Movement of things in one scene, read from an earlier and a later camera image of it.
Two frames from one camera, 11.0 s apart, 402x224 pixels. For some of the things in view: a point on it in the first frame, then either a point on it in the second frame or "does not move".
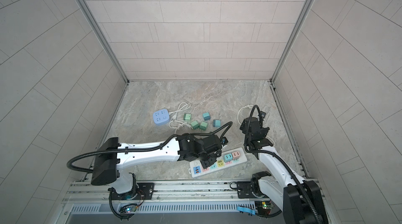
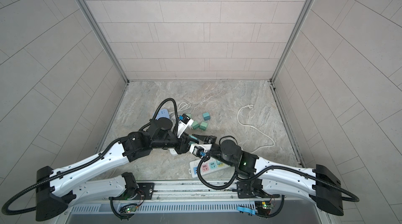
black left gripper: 212,160 to 182,145
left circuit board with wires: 130,208 does not move
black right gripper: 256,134 to 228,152
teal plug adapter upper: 207,116 does not move
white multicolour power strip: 196,169 does not move
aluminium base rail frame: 192,202 does not move
